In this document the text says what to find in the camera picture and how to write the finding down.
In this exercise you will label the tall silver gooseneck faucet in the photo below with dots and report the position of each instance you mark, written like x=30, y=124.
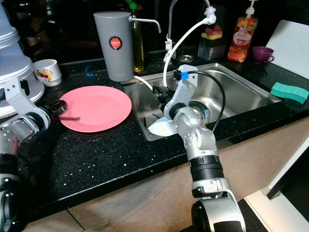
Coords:
x=170, y=21

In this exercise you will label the white mug fruit print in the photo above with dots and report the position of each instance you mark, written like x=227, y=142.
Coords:
x=47, y=71

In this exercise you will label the round silver drain cap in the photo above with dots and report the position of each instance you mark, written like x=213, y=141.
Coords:
x=186, y=58

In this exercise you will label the brown wooden cabinet front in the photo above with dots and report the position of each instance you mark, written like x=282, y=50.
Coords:
x=140, y=203

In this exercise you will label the stainless steel sink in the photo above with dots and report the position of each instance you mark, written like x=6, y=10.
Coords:
x=246, y=94

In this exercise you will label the grey cylinder container red logo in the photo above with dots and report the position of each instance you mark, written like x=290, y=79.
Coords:
x=113, y=63

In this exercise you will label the light blue plate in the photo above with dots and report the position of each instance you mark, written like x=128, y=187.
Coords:
x=155, y=120

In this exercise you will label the white faucet diverter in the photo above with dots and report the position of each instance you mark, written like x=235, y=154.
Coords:
x=210, y=17

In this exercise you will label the green sponge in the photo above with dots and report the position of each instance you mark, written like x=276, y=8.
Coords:
x=289, y=92

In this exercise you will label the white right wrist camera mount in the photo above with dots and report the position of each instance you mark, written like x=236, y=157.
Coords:
x=183, y=92

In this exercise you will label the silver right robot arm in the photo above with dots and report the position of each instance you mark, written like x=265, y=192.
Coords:
x=203, y=145

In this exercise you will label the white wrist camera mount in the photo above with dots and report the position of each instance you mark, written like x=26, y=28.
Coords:
x=24, y=99
x=183, y=92

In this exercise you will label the red yellow sponge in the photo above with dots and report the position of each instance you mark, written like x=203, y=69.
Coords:
x=213, y=33

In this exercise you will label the peach soap pump bottle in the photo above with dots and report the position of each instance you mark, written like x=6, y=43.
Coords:
x=241, y=43

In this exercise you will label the white cutting board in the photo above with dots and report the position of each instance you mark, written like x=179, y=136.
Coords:
x=292, y=43

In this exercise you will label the oil bottle green cap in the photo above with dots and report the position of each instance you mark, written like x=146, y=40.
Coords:
x=137, y=48

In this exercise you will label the white bowl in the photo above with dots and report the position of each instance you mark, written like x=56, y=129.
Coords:
x=159, y=129

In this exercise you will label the purple cup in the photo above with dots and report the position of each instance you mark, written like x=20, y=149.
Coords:
x=261, y=55

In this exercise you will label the small silver tap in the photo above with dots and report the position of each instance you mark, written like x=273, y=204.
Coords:
x=147, y=20

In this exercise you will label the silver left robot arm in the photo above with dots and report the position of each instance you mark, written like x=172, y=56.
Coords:
x=17, y=137

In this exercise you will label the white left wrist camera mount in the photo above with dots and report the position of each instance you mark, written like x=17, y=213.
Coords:
x=24, y=99

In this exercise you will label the dark sponge holder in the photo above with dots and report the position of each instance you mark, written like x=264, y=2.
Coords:
x=210, y=50

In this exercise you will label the pink plate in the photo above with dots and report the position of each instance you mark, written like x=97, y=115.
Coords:
x=99, y=108

